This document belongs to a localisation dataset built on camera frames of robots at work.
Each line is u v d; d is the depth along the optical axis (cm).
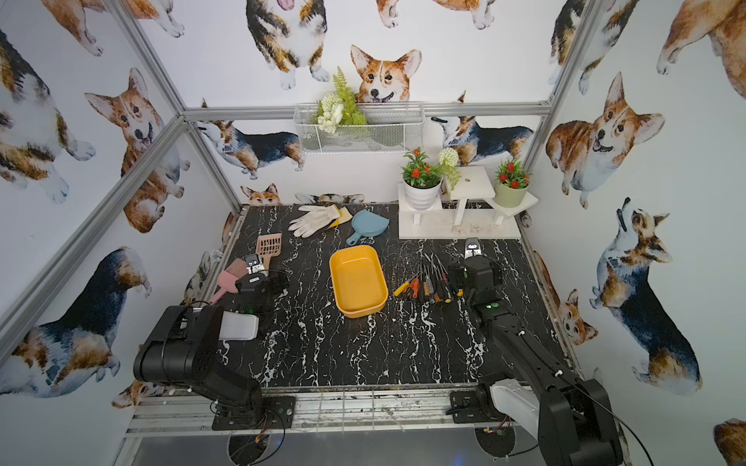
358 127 84
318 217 116
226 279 101
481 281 61
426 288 94
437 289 93
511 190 92
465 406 74
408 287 95
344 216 117
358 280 99
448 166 90
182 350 45
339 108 78
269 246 110
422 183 88
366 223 118
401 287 97
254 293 71
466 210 107
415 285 95
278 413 75
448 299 91
